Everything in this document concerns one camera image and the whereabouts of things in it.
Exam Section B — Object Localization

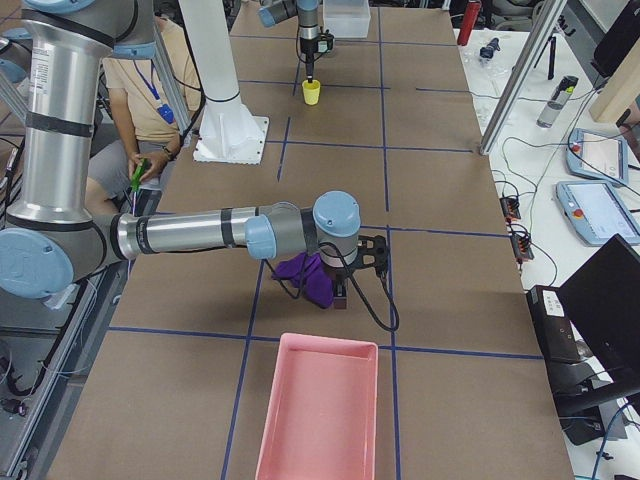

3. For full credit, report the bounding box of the clear water bottle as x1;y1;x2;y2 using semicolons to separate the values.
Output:
536;75;579;128

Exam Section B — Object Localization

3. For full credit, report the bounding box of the blue teach pendant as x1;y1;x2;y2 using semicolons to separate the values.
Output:
555;180;639;246
566;128;629;187

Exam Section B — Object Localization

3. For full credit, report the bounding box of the far blue teach pendant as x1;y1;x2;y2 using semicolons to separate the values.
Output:
566;128;629;187

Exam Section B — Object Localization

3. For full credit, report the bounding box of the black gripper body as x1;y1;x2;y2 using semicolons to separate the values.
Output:
320;256;353;300
299;35;320;64

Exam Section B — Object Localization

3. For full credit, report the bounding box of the aluminium frame post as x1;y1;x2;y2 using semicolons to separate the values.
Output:
479;0;567;155

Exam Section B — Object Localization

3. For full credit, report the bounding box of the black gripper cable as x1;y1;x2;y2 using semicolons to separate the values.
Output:
319;241;400;332

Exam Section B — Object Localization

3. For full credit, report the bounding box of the near blue teach pendant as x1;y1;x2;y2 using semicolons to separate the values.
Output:
555;180;639;246

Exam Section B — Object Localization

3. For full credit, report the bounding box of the black monitor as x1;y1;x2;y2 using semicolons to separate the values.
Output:
557;234;639;402

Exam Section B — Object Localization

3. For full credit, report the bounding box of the clear plastic storage box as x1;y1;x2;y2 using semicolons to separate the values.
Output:
323;0;371;39

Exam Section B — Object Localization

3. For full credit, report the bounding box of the seated person beige shirt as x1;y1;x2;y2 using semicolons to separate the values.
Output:
85;14;202;217

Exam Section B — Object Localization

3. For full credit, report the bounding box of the pink plastic tray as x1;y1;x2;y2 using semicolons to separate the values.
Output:
255;333;378;479

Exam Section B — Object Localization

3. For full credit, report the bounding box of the yellow plastic cup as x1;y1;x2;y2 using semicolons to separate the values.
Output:
301;79;321;106

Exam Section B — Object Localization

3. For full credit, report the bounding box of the black computer box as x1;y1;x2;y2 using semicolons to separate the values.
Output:
526;285;581;364

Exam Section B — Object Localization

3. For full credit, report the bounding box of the orange black connector block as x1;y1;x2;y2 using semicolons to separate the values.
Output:
500;196;521;222

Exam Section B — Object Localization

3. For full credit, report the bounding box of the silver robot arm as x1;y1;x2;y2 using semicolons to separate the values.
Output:
258;0;321;83
1;1;360;299

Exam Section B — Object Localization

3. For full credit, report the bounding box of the purple microfiber cloth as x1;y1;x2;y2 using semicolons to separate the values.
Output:
271;253;334;309

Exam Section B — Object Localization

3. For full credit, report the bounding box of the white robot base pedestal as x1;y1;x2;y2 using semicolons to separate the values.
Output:
179;0;269;165

